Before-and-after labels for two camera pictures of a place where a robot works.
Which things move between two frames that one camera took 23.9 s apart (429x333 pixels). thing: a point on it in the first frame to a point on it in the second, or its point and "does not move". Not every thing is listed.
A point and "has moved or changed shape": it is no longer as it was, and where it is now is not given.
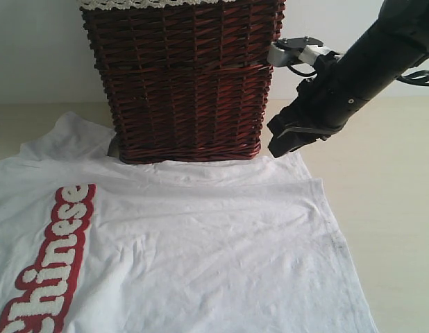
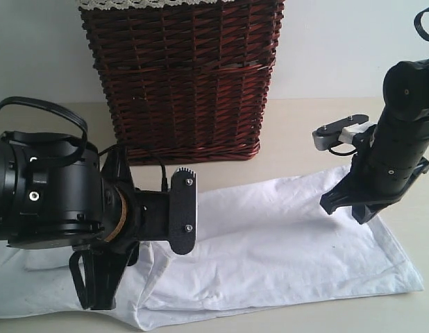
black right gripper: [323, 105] to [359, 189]
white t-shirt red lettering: [82, 243] has moved or changed shape
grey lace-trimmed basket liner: [92, 5] does not move
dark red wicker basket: [187, 81] does not move
